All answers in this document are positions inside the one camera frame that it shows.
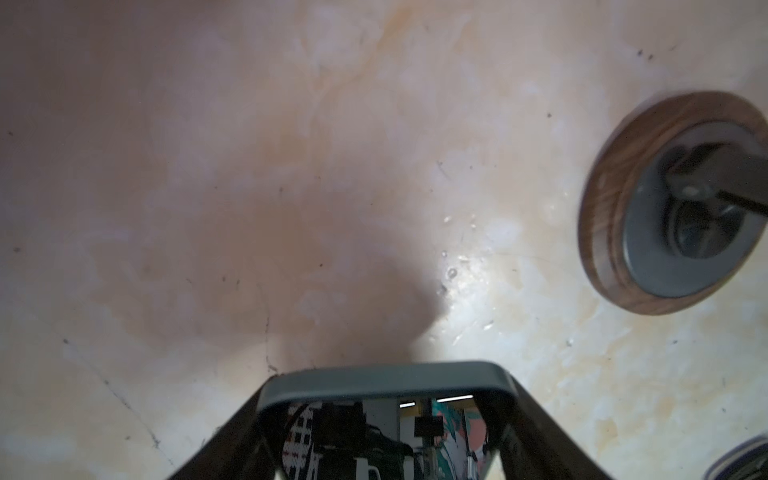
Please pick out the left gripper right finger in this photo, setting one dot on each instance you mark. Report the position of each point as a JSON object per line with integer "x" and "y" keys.
{"x": 529, "y": 442}

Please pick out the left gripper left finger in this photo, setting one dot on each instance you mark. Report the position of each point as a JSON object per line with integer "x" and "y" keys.
{"x": 242, "y": 448}

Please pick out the wooden base phone stand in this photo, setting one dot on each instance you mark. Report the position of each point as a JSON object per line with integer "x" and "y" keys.
{"x": 676, "y": 202}

